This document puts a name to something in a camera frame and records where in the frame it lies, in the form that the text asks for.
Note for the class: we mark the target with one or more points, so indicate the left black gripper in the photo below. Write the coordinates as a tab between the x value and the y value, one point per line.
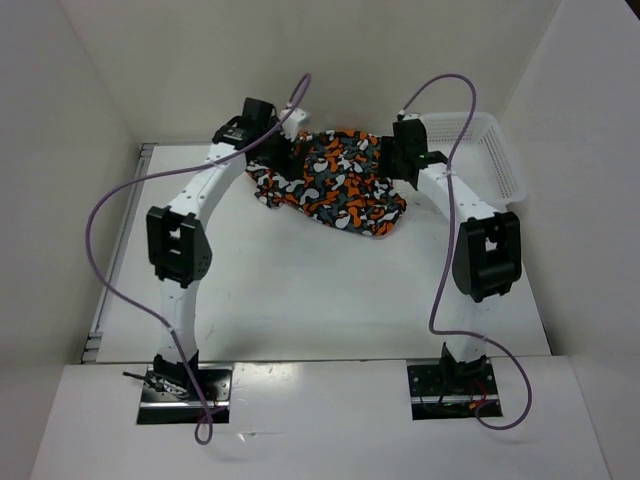
285	166

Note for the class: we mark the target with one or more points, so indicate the orange camouflage shorts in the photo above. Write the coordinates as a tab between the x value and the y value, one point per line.
340	187

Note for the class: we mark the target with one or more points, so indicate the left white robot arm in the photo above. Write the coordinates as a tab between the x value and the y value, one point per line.
178	248

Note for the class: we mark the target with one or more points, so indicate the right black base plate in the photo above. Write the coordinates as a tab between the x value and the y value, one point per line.
432	399

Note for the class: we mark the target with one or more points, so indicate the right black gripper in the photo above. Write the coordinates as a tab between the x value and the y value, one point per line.
387	148

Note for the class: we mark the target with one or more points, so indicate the aluminium table edge rail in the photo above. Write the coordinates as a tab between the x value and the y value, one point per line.
108	274

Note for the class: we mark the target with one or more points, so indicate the white plastic basket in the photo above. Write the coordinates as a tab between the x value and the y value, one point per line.
483	158

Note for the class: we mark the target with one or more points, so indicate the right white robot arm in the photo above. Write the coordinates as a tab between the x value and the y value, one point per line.
483	253

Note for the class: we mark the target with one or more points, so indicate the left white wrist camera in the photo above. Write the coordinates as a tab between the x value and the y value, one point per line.
292	120

